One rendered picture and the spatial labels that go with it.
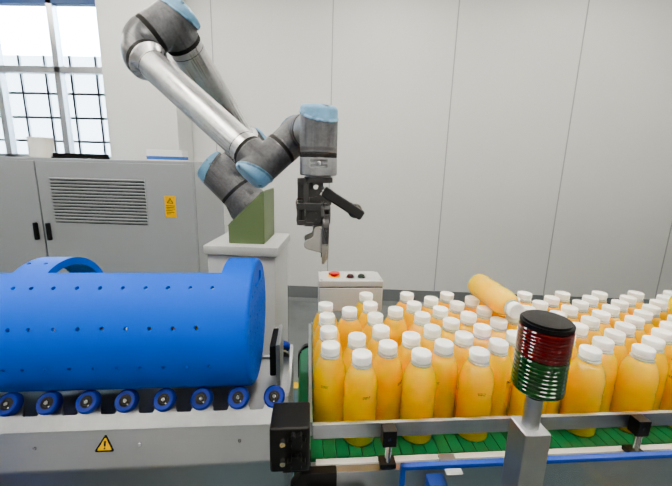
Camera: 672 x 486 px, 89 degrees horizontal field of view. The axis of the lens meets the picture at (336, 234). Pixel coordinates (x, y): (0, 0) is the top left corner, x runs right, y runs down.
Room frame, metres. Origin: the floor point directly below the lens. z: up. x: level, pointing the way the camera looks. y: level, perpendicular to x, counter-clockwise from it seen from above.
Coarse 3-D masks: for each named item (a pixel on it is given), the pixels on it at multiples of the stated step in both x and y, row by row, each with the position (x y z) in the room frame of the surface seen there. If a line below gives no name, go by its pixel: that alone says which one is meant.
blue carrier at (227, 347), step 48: (0, 288) 0.61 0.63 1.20; (48, 288) 0.61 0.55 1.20; (96, 288) 0.62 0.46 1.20; (144, 288) 0.63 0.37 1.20; (192, 288) 0.64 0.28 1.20; (240, 288) 0.64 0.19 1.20; (0, 336) 0.56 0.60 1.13; (48, 336) 0.57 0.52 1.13; (96, 336) 0.58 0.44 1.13; (144, 336) 0.58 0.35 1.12; (192, 336) 0.59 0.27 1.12; (240, 336) 0.60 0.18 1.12; (0, 384) 0.57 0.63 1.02; (48, 384) 0.58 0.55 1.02; (96, 384) 0.59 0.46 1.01; (144, 384) 0.60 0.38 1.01; (192, 384) 0.62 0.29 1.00; (240, 384) 0.63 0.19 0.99
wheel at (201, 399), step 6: (198, 390) 0.63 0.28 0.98; (204, 390) 0.63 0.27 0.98; (210, 390) 0.63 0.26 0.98; (192, 396) 0.62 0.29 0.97; (198, 396) 0.62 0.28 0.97; (204, 396) 0.62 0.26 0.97; (210, 396) 0.62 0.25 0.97; (192, 402) 0.61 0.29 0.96; (198, 402) 0.61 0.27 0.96; (204, 402) 0.62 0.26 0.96; (210, 402) 0.62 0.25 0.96; (198, 408) 0.61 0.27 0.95; (204, 408) 0.61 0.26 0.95
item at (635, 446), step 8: (632, 416) 0.58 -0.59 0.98; (640, 416) 0.58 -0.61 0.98; (632, 424) 0.58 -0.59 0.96; (640, 424) 0.57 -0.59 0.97; (648, 424) 0.57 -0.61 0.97; (632, 432) 0.58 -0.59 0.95; (640, 432) 0.57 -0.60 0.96; (648, 432) 0.57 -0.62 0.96; (640, 440) 0.57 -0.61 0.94; (624, 448) 0.58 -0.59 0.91; (632, 448) 0.58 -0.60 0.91; (640, 448) 0.58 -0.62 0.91
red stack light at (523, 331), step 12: (516, 336) 0.42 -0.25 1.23; (528, 336) 0.40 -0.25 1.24; (540, 336) 0.39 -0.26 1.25; (552, 336) 0.38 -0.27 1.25; (564, 336) 0.38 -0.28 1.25; (516, 348) 0.42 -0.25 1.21; (528, 348) 0.40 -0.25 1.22; (540, 348) 0.39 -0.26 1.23; (552, 348) 0.38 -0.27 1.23; (564, 348) 0.38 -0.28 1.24; (540, 360) 0.39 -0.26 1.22; (552, 360) 0.38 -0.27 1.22; (564, 360) 0.38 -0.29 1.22
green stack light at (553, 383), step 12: (516, 360) 0.41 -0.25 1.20; (528, 360) 0.40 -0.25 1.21; (516, 372) 0.41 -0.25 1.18; (528, 372) 0.39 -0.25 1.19; (540, 372) 0.38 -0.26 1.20; (552, 372) 0.38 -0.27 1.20; (564, 372) 0.38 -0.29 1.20; (516, 384) 0.41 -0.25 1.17; (528, 384) 0.39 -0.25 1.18; (540, 384) 0.38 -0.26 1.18; (552, 384) 0.38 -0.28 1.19; (564, 384) 0.38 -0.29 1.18; (540, 396) 0.38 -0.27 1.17; (552, 396) 0.38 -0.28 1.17
